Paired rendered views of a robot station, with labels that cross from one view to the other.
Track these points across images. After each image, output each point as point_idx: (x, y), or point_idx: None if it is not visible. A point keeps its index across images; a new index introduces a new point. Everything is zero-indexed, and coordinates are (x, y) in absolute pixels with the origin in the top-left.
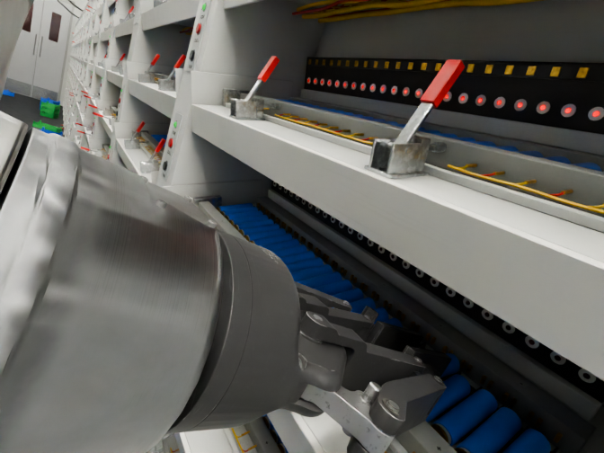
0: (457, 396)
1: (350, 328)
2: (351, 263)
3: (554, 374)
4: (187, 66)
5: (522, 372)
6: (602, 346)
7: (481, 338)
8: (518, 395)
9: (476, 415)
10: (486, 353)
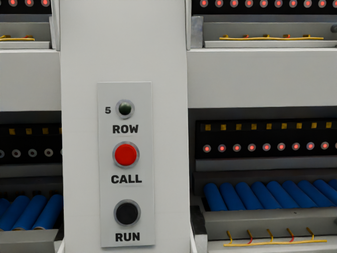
0: (0, 211)
1: None
2: None
3: (51, 163)
4: None
5: (37, 175)
6: (19, 93)
7: (4, 172)
8: (39, 186)
9: (17, 210)
10: (12, 178)
